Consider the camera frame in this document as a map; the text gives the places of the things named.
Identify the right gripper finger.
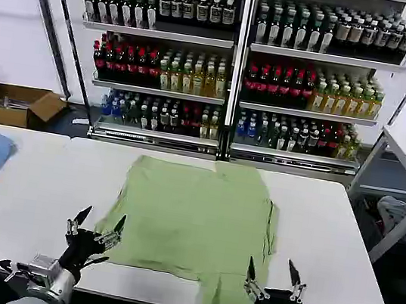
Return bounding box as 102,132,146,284
282,258,311,304
240,255,274,304

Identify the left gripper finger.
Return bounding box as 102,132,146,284
91,209,128,252
63,201,93,240

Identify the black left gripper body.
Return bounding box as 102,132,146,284
55,225,114,284

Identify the green shirt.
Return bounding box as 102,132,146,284
82,144,287,304

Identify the pile of grey clothes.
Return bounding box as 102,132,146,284
371,193,406,244

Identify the open brown cardboard box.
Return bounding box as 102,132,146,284
0,82,70,135

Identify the white side table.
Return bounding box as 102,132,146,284
336,119,406,267

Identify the metal shelf with bottles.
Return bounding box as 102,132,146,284
226,0,406,190
45,0,252,163

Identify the black slanted pole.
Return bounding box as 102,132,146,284
5,0,85,99

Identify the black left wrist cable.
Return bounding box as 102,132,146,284
0,258,36,287

